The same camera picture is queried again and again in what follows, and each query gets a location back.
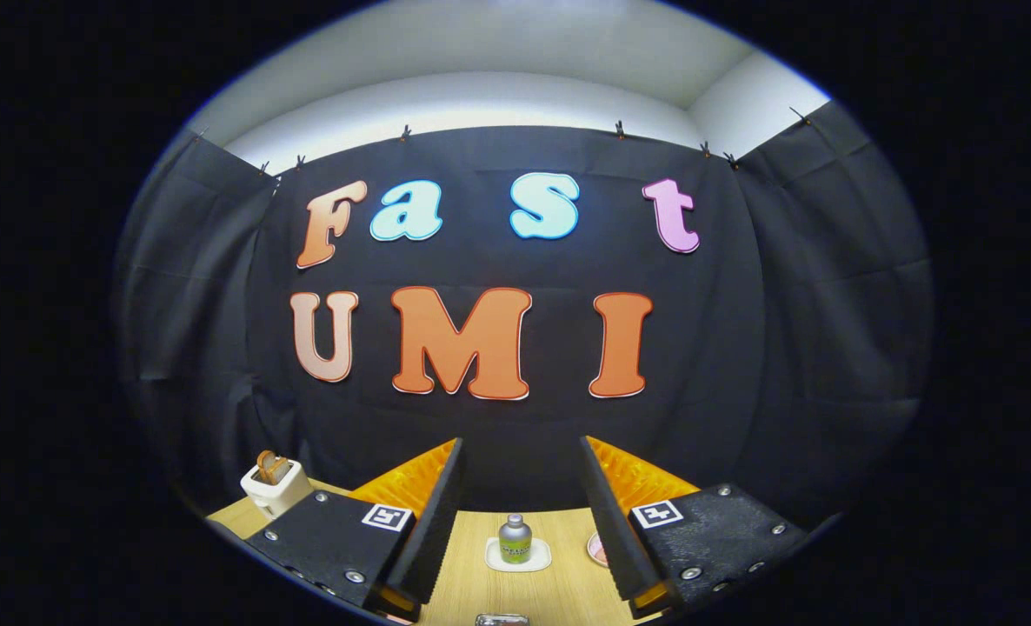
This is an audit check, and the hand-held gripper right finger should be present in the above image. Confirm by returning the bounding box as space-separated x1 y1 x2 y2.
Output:
579 434 810 620

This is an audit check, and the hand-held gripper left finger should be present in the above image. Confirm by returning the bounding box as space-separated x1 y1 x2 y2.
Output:
244 436 467 623

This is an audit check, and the white square coaster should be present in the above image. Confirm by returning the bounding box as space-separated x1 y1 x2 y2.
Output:
484 536 553 573

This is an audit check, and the green soda bottle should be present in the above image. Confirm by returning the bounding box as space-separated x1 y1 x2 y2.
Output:
498 513 534 564

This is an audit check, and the white toaster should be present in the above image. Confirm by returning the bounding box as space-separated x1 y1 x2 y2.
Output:
240 458 314 521

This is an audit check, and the row of small cloth clips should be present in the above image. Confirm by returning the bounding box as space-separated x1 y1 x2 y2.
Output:
190 104 816 175

